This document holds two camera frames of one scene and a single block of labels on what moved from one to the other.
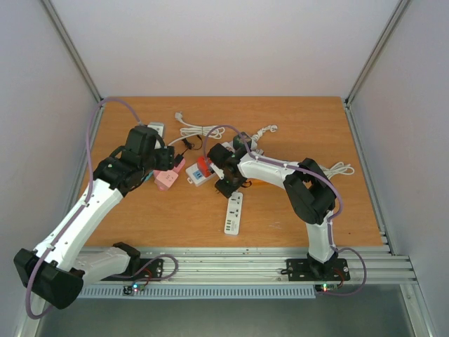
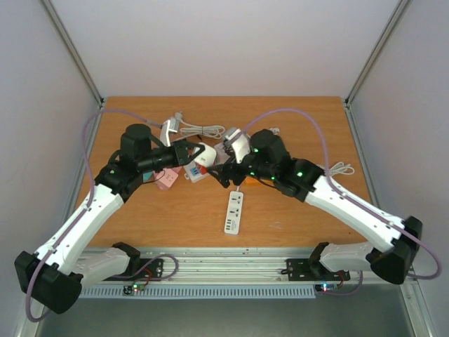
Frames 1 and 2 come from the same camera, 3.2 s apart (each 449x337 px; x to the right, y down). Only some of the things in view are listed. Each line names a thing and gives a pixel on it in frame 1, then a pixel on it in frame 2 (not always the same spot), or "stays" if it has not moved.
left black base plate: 151,269 stays
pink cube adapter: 165,179 stays
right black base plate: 312,269 stays
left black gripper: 168,161 to 182,153
